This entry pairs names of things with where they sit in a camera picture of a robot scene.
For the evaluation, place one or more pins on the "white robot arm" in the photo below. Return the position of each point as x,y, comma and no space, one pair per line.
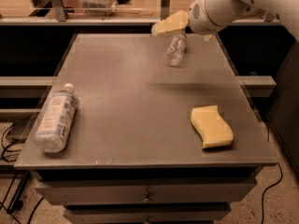
285,11

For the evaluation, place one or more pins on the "metal drawer knob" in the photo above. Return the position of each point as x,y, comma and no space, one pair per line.
147,198

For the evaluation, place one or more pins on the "grey metal railing frame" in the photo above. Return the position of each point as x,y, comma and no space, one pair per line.
49,12

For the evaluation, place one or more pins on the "clear plastic storage bin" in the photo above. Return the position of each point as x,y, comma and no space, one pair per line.
99,8

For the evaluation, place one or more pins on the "blue label plastic bottle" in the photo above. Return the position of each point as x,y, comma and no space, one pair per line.
54,128

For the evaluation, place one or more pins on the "clear crinkled water bottle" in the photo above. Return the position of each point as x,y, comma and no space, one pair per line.
175,52

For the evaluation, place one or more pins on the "yellow wavy sponge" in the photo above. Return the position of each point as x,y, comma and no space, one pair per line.
212,128

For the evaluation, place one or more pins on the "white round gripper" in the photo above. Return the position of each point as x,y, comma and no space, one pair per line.
203,19

